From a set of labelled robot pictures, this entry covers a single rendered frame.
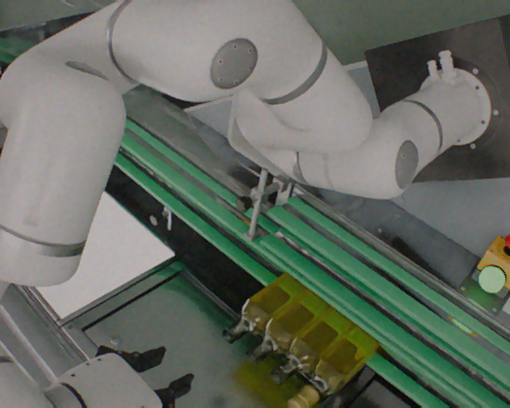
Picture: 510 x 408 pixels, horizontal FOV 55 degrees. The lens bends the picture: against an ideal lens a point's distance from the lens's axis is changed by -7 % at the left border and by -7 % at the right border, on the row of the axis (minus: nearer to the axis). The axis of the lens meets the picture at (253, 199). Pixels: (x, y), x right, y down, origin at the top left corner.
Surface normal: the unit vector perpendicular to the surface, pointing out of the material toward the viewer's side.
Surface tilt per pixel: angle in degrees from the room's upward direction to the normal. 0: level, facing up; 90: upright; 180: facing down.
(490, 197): 0
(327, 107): 67
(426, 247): 90
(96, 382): 111
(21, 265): 57
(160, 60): 5
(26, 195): 48
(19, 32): 90
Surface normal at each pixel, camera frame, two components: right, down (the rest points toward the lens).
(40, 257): 0.47, 0.33
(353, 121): 0.58, 0.45
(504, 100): -0.68, 0.38
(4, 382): 0.25, -0.90
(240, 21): 0.52, 0.06
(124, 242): 0.15, -0.78
